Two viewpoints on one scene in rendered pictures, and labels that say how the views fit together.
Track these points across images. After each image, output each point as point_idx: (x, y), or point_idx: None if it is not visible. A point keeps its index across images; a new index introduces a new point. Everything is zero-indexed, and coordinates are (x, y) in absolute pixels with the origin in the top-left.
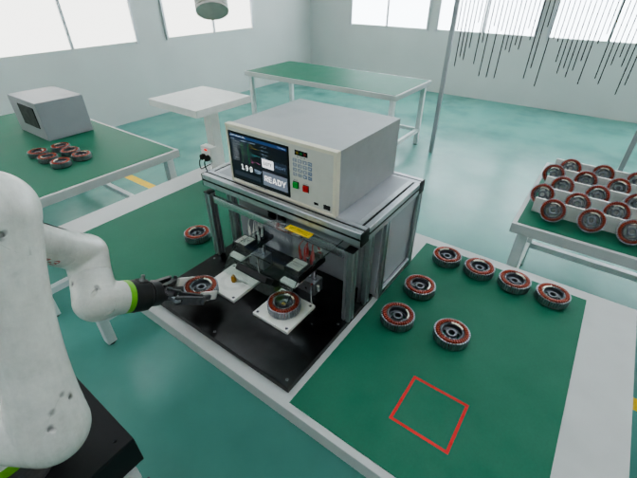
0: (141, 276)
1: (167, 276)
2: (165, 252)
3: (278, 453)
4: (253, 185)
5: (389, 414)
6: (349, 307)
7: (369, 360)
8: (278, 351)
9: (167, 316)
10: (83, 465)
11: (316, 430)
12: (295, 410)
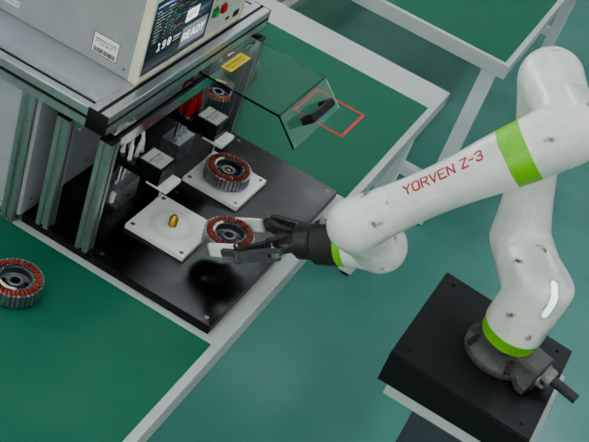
0: (323, 217)
1: (239, 253)
2: (69, 335)
3: (187, 413)
4: (162, 64)
5: (339, 136)
6: (241, 110)
7: (280, 133)
8: (291, 194)
9: (242, 310)
10: (479, 302)
11: (367, 184)
12: (351, 195)
